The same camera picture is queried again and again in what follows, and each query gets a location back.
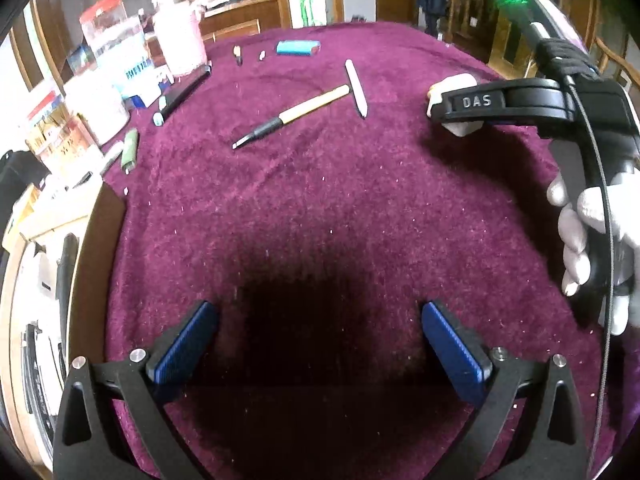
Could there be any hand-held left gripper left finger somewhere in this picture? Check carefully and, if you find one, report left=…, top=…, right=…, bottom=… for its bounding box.
left=52, top=300, right=219, bottom=480

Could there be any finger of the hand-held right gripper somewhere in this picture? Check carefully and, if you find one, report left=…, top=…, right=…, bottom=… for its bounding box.
left=431, top=77, right=576, bottom=136

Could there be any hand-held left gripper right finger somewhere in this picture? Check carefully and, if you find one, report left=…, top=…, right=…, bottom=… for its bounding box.
left=421, top=300, right=593, bottom=480

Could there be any small white box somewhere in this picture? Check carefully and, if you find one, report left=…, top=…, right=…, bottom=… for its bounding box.
left=426, top=73, right=482, bottom=137

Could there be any white rectangular box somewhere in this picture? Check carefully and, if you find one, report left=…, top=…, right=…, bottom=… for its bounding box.
left=30, top=251, right=57, bottom=307

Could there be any person's right hand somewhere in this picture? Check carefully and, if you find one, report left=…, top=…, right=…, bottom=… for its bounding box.
left=546, top=170, right=640, bottom=337

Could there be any wooden chair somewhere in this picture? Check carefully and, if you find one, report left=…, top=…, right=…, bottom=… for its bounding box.
left=594, top=35, right=640, bottom=92

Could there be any wooden stair railing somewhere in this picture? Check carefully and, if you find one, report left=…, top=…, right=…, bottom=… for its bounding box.
left=444, top=0, right=507, bottom=57

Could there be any black long marker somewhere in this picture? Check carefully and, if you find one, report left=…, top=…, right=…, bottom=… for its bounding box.
left=55, top=232, right=81, bottom=347

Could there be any white flat stick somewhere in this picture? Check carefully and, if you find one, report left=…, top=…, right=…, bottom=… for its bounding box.
left=345, top=59, right=369, bottom=119

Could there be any maroon tablecloth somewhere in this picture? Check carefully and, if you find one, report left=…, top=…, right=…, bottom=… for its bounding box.
left=102, top=22, right=618, bottom=480

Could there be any silver pen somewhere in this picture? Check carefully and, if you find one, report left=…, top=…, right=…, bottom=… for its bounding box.
left=100, top=140, right=125, bottom=177

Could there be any green lighter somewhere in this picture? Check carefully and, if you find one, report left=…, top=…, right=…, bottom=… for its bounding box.
left=121, top=129, right=140, bottom=175

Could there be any yellow utility knife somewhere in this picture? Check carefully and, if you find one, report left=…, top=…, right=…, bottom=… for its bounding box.
left=231, top=85, right=351, bottom=150

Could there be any blue eraser box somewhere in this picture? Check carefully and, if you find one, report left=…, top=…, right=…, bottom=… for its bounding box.
left=276, top=40, right=321, bottom=56

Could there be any black bag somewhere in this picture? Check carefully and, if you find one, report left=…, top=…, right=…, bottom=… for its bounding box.
left=0, top=150, right=51, bottom=222

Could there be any black marker light blue cap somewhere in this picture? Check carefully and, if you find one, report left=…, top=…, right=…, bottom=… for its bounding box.
left=152, top=72, right=208, bottom=127

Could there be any white label can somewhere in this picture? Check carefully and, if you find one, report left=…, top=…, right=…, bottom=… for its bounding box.
left=65, top=77, right=132, bottom=146

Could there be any black marker white cap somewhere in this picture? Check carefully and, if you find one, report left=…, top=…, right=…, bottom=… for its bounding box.
left=159, top=64, right=213, bottom=109

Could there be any light blue carton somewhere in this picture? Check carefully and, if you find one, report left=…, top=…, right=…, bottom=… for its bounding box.
left=117, top=59, right=173, bottom=109

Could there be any wooden cabinet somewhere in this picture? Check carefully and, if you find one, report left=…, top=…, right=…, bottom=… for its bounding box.
left=200, top=0, right=281, bottom=41

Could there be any blue printed box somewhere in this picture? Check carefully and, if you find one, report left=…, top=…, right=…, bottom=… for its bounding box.
left=67, top=45, right=97, bottom=74

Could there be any white plastic jar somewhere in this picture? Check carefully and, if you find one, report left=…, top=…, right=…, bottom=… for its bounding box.
left=151, top=0, right=208, bottom=78

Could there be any clear jar with red lid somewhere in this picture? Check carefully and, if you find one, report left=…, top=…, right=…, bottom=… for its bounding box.
left=80, top=0, right=147, bottom=69

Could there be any black cable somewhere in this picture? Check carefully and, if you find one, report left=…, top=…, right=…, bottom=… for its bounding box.
left=567, top=77, right=617, bottom=468

